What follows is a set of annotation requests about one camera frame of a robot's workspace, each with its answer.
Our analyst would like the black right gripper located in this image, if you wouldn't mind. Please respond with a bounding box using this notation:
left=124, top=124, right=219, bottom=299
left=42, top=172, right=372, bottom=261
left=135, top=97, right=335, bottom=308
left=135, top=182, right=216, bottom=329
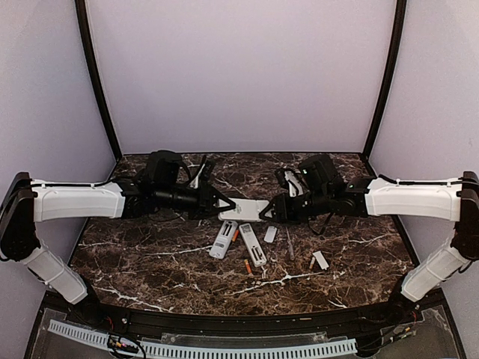
left=261, top=188, right=332, bottom=224

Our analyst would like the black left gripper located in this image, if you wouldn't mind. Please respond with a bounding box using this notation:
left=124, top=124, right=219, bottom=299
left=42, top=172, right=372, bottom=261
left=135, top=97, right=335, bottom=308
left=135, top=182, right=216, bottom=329
left=154, top=179, right=235, bottom=219

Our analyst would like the white remote with green buttons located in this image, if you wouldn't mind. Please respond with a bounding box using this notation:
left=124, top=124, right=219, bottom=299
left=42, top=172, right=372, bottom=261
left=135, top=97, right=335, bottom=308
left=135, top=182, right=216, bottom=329
left=218, top=198, right=269, bottom=222

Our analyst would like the white battery cover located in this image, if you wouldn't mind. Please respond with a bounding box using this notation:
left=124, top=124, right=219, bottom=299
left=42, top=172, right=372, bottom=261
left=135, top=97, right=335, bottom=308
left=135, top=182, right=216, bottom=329
left=263, top=226, right=278, bottom=243
left=313, top=251, right=329, bottom=270

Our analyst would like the white remote with battery compartment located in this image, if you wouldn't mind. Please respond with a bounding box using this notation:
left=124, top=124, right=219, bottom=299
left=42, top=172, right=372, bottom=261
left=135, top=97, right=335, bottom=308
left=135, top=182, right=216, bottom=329
left=209, top=221, right=239, bottom=260

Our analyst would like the orange AA battery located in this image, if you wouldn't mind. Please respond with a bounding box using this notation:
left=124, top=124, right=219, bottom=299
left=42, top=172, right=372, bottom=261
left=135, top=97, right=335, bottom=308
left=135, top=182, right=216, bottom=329
left=232, top=230, right=240, bottom=242

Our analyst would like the clear handled screwdriver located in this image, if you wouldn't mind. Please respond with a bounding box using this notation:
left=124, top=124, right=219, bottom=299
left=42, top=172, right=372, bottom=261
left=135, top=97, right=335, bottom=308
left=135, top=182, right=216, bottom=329
left=286, top=229, right=295, bottom=261

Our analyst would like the white remote with QR label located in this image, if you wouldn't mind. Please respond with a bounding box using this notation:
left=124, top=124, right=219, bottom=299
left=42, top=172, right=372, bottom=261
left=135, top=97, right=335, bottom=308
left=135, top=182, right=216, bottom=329
left=239, top=224, right=267, bottom=268

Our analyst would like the orange battery of QR remote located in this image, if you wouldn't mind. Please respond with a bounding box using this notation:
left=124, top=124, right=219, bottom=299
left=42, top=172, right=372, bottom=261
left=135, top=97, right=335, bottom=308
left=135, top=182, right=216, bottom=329
left=244, top=259, right=252, bottom=275

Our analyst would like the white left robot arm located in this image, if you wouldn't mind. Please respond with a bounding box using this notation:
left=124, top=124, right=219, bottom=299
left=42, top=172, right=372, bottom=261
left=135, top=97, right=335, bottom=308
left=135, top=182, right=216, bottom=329
left=1, top=172, right=236, bottom=326

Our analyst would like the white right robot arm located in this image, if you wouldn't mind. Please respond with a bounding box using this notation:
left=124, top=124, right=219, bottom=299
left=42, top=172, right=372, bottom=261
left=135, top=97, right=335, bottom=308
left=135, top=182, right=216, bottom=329
left=259, top=170, right=478, bottom=325

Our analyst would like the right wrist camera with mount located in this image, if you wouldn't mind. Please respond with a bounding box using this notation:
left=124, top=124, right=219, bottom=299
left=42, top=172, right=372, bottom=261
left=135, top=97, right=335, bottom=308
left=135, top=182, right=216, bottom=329
left=274, top=153, right=344, bottom=197

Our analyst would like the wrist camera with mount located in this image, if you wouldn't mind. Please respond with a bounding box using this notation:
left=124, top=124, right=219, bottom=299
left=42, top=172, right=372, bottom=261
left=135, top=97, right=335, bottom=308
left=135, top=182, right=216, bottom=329
left=144, top=150, right=216, bottom=191
left=274, top=153, right=344, bottom=197

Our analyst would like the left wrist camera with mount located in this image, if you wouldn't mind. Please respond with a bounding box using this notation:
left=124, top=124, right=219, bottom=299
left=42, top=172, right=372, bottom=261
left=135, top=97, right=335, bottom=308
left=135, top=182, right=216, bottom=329
left=144, top=150, right=216, bottom=191

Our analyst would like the black curved front rail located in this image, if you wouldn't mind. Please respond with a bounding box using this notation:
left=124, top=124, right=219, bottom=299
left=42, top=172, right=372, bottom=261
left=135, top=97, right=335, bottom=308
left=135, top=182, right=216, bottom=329
left=40, top=291, right=446, bottom=337

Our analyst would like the white slotted cable duct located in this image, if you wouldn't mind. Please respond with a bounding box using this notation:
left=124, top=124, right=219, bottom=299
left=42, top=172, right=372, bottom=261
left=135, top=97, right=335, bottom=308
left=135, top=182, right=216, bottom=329
left=48, top=319, right=357, bottom=358

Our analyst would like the black right rear frame post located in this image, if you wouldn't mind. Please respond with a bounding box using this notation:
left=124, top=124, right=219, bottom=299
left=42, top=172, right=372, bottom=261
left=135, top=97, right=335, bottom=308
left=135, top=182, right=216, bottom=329
left=361, top=0, right=407, bottom=162

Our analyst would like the black frame post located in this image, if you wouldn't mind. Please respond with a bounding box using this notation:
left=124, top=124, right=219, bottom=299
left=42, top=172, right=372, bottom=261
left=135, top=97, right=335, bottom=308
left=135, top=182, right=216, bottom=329
left=361, top=0, right=407, bottom=162
left=74, top=0, right=123, bottom=162

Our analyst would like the black left rear frame post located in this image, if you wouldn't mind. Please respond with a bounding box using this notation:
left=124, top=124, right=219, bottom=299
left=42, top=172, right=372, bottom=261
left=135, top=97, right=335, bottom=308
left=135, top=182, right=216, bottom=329
left=74, top=0, right=123, bottom=162

